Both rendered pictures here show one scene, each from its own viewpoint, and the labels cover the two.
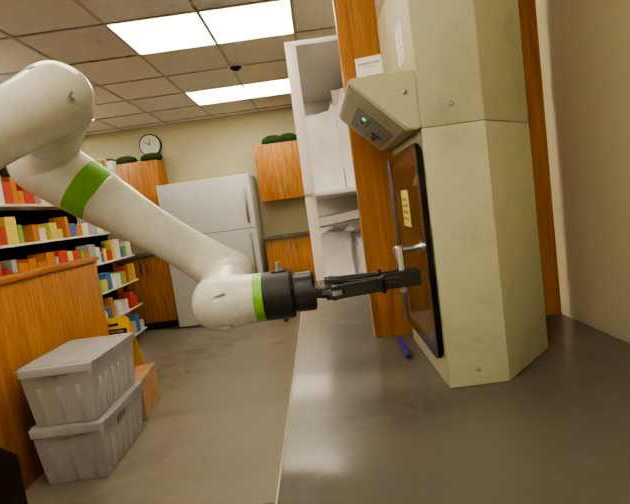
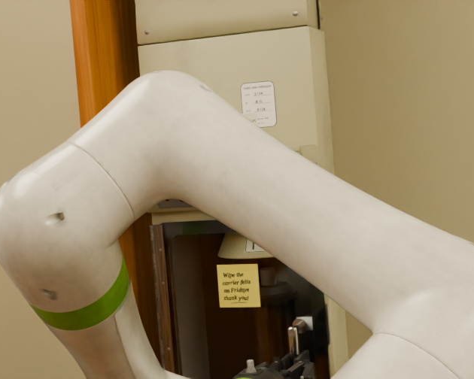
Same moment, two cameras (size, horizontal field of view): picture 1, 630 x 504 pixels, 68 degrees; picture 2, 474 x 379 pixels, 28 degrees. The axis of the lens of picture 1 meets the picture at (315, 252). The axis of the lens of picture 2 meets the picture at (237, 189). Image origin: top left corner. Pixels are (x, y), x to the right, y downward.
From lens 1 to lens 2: 1.45 m
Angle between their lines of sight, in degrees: 71
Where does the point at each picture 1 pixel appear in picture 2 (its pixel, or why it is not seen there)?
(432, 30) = (320, 109)
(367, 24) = (107, 40)
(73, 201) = (116, 294)
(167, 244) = (149, 357)
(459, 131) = not seen: hidden behind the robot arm
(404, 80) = (315, 153)
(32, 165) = (118, 231)
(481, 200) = not seen: hidden behind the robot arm
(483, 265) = (343, 337)
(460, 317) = not seen: outside the picture
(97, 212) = (127, 311)
